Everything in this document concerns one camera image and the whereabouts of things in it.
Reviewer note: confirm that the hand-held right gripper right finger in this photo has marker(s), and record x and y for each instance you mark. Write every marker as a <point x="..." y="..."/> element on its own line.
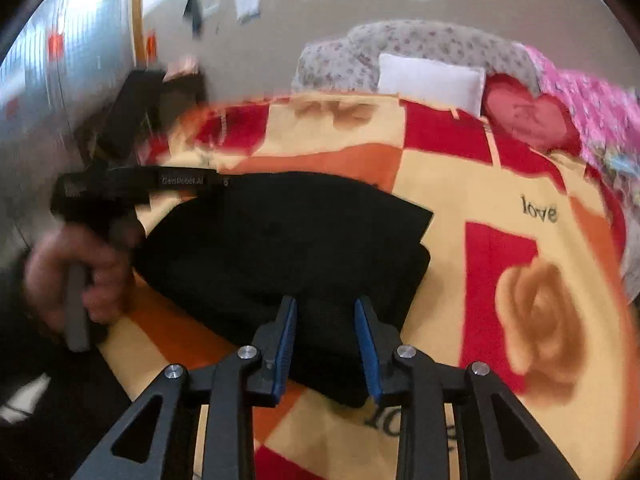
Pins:
<point x="369" y="360"/>

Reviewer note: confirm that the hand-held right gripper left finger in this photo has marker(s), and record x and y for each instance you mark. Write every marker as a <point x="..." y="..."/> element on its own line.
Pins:
<point x="282" y="360"/>

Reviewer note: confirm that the black pants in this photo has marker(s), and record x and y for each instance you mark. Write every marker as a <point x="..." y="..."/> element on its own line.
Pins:
<point x="300" y="240"/>

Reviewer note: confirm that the person's left hand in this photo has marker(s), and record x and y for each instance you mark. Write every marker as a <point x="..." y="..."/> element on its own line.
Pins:
<point x="45" y="280"/>

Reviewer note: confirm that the dark wooden furniture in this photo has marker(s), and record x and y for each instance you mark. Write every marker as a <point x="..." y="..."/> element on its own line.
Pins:
<point x="135" y="110"/>

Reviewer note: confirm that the red orange yellow printed blanket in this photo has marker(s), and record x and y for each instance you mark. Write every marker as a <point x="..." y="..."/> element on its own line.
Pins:
<point x="450" y="185"/>

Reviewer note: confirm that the white pillow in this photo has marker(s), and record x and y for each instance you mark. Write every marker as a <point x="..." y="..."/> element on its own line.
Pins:
<point x="430" y="82"/>

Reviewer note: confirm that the red heart-shaped cushion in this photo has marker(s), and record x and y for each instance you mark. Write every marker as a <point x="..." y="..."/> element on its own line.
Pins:
<point x="530" y="115"/>

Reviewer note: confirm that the colourful crumpled cloth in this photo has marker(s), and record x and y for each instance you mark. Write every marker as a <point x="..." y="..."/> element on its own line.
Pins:
<point x="622" y="165"/>

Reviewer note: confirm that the floral padded headboard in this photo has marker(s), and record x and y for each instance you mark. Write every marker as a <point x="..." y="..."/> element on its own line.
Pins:
<point x="415" y="40"/>

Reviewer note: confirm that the pink penguin-print quilt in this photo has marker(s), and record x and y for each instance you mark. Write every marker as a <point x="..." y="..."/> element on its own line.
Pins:
<point x="600" y="105"/>

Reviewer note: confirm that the red wall sign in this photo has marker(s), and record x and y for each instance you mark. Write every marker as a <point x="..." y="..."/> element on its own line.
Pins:
<point x="151" y="45"/>
<point x="56" y="45"/>

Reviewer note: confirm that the dark cloth on wall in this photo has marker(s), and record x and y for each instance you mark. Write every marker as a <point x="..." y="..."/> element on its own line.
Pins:
<point x="194" y="10"/>

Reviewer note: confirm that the white wall switch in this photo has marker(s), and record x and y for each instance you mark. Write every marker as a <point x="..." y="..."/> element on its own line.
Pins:
<point x="211" y="9"/>

